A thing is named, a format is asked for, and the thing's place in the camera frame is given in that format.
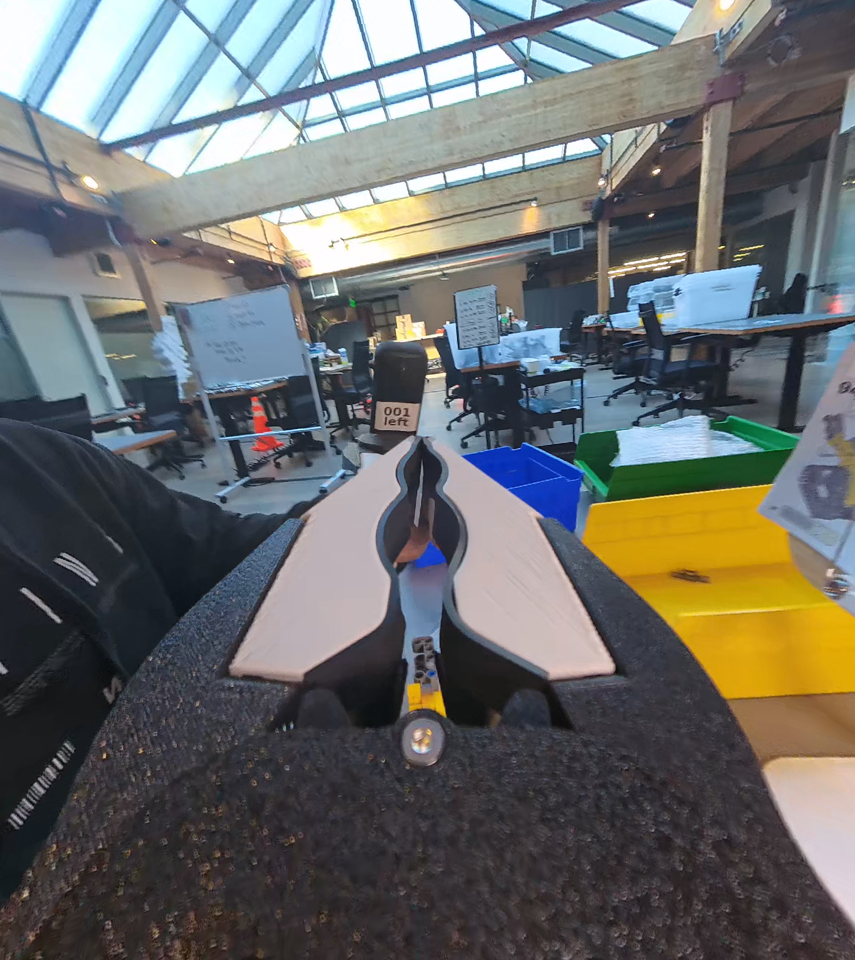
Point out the person's left hand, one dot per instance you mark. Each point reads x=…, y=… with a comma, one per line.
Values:
x=414, y=544

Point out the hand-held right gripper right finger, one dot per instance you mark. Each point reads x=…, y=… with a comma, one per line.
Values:
x=525, y=592

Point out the yellow storage bin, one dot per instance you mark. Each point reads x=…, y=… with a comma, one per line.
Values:
x=735, y=637

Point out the green storage bin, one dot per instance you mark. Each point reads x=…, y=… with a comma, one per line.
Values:
x=667, y=480

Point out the book stand with white base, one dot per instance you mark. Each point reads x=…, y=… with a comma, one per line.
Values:
x=847, y=840

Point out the small dark brick part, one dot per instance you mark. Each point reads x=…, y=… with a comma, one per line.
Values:
x=690, y=576

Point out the clear plastic storage box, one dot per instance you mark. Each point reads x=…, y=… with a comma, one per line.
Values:
x=720, y=296

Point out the orange traffic cone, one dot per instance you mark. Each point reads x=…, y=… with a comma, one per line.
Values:
x=261, y=431

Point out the blue storage bin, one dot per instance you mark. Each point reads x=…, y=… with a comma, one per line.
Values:
x=525, y=480

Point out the group of black office chairs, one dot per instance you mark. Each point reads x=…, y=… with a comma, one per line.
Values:
x=660, y=367

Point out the stack of white boxes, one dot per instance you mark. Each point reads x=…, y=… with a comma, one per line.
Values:
x=172, y=352

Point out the bubble wrap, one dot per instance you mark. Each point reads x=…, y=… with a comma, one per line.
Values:
x=682, y=442

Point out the small whiteboard sign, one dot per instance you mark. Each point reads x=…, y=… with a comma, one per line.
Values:
x=476, y=315

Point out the whiteboard on stand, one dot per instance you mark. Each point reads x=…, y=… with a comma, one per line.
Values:
x=247, y=337

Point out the instruction booklet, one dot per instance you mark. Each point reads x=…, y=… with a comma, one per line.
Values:
x=847, y=487

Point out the black utility cart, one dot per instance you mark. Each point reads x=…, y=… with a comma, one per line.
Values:
x=551, y=405

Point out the yellow tracked brick vehicle model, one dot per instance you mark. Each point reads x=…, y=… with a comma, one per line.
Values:
x=424, y=675

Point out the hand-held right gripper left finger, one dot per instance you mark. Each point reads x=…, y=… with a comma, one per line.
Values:
x=315, y=592

